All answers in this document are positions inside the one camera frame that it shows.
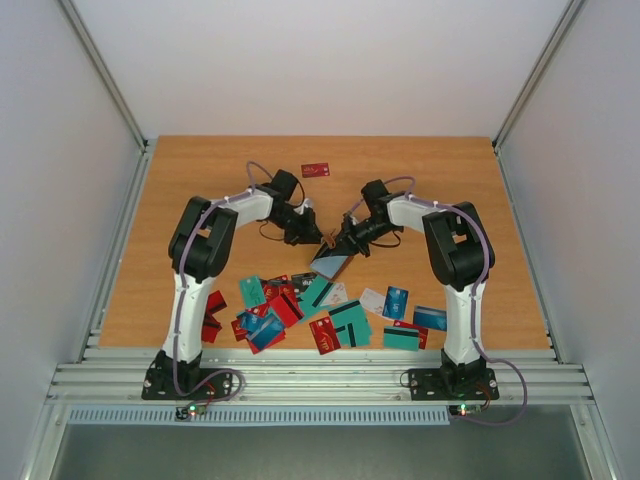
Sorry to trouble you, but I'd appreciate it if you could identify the red card black stripe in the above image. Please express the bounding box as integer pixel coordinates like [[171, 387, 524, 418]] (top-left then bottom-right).
[[269, 294, 304, 328], [201, 310, 221, 343]]

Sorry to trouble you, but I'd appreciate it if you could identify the teal card upper left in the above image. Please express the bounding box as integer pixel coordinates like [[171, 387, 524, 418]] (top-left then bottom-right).
[[239, 275, 266, 309]]

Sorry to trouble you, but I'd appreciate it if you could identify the black vip card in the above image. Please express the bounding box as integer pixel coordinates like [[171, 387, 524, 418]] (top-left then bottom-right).
[[291, 272, 316, 295]]

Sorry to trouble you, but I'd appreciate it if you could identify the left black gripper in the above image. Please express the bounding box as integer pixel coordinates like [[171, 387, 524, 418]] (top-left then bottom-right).
[[272, 206, 327, 246]]

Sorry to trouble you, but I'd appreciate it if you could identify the blue card far right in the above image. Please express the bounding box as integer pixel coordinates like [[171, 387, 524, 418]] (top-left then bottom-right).
[[413, 305, 447, 332]]

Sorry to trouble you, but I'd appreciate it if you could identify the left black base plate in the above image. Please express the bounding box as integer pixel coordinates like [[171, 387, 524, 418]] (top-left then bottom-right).
[[141, 350, 234, 401]]

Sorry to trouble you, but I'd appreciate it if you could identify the teal card black stripe centre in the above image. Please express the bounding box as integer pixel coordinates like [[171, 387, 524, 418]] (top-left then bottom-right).
[[299, 276, 334, 318]]

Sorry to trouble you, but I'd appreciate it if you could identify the teal card black stripe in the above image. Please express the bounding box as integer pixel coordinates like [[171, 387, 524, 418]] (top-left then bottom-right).
[[328, 300, 372, 333], [299, 276, 334, 318], [335, 321, 373, 348]]

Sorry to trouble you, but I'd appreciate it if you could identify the lone red card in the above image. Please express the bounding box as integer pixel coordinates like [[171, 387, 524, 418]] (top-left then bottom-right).
[[301, 163, 330, 178]]

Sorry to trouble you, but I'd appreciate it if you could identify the red card black stripe left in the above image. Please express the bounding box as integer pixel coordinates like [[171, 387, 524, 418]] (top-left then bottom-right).
[[201, 310, 221, 343]]

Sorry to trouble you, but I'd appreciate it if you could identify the teal card black stripe right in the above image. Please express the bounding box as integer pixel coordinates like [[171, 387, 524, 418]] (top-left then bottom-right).
[[328, 300, 372, 333]]

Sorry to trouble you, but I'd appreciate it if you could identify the white card centre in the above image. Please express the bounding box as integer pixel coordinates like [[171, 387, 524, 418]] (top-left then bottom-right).
[[322, 282, 348, 306]]

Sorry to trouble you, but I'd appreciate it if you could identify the teal card bottom right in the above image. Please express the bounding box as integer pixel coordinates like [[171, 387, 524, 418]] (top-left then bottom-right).
[[383, 326, 420, 351]]

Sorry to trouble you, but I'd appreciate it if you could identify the white card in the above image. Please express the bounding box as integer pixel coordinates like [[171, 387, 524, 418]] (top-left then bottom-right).
[[322, 282, 348, 306], [359, 288, 385, 316]]

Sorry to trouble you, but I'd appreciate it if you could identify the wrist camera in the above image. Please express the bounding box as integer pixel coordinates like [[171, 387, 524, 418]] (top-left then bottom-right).
[[341, 212, 358, 229], [296, 198, 313, 214]]

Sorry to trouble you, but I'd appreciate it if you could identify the brown leather card holder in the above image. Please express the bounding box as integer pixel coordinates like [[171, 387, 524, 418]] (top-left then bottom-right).
[[310, 256, 353, 280]]

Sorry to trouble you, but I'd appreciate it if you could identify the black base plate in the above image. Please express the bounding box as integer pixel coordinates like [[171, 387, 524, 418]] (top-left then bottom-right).
[[406, 368, 500, 402], [141, 350, 234, 401]]

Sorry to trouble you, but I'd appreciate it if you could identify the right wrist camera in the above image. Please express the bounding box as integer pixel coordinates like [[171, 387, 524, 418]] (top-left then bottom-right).
[[341, 212, 358, 229]]

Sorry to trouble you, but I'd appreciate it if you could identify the red card black stripe centre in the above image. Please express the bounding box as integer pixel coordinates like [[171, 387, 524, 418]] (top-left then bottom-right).
[[269, 294, 304, 328]]

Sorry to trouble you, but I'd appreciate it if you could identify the blue card lower pile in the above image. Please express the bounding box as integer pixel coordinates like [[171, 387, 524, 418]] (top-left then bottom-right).
[[246, 313, 285, 354]]

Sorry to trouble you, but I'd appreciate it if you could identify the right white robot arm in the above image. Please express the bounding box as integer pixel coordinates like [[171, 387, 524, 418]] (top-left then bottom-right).
[[311, 180, 495, 397]]

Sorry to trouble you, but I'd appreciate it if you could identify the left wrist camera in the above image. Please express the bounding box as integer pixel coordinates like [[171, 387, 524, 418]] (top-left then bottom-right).
[[296, 198, 313, 214]]

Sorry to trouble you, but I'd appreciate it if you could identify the white card right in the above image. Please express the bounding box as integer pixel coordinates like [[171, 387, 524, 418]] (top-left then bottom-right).
[[359, 288, 385, 316]]

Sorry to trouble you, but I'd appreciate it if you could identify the slotted grey cable duct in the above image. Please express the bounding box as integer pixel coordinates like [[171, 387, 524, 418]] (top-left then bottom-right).
[[67, 405, 450, 427]]

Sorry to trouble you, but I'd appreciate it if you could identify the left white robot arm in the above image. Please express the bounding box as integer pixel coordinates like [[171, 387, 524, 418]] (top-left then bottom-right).
[[142, 170, 322, 400]]

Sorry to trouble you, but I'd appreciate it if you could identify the red vip card bottom centre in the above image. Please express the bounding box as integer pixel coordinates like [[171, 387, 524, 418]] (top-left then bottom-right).
[[309, 317, 341, 355]]

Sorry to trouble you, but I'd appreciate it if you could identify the red card upper left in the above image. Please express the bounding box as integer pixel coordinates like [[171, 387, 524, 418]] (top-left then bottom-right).
[[205, 290, 227, 316]]

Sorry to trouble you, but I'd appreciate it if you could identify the red card bottom right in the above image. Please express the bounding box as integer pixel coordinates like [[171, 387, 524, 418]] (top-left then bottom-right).
[[393, 320, 429, 350]]

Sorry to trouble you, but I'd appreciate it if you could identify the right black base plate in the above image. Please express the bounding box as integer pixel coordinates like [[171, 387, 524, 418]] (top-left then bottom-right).
[[406, 368, 500, 402]]

